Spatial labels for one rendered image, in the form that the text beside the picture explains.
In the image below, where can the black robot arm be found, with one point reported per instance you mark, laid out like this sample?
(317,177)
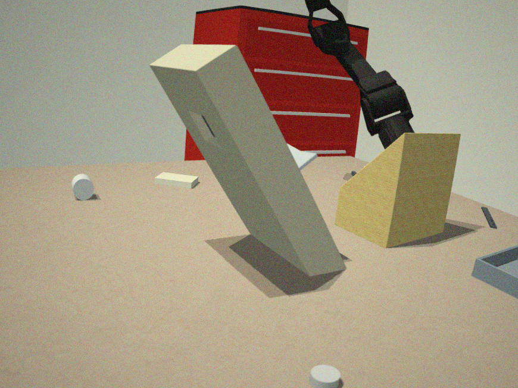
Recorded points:
(380,94)

